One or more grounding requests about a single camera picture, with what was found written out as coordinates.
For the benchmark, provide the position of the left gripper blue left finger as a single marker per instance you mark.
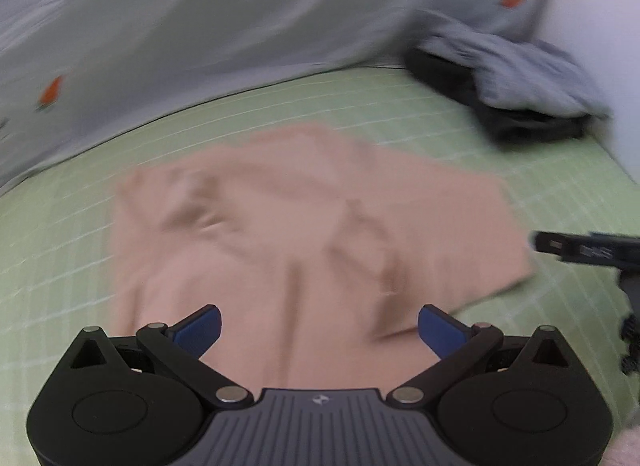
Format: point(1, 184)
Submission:
point(175, 352)

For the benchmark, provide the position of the black folded garment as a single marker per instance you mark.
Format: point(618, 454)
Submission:
point(502, 126)

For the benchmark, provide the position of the beige long-sleeve shirt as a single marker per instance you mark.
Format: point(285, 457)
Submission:
point(318, 249)

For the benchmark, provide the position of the grey carrot-print backdrop cloth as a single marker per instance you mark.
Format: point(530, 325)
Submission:
point(76, 73)

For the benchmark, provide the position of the grey-blue folded garment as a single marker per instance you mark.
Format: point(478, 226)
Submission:
point(515, 75)

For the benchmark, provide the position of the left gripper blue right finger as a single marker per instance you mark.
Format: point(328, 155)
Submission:
point(460, 349)

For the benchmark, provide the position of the green grid mat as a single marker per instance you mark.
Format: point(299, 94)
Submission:
point(54, 226)

